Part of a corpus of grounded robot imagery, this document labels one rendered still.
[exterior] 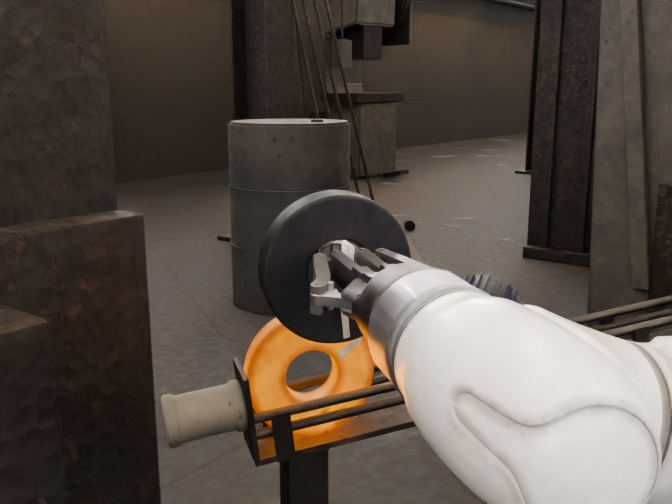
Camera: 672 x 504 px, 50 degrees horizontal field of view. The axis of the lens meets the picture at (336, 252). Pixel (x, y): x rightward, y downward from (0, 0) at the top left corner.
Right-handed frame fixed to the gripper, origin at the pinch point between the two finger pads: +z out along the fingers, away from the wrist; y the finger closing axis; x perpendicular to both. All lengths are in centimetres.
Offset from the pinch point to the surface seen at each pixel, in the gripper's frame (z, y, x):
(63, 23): 33.2, -25.0, 22.2
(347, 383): 8.1, 4.3, -18.8
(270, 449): 7.6, -5.3, -25.7
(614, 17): 173, 165, 33
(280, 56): 406, 92, 15
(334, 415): 6.1, 2.1, -21.7
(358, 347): 8.2, 5.6, -14.4
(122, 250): 28.6, -20.0, -6.1
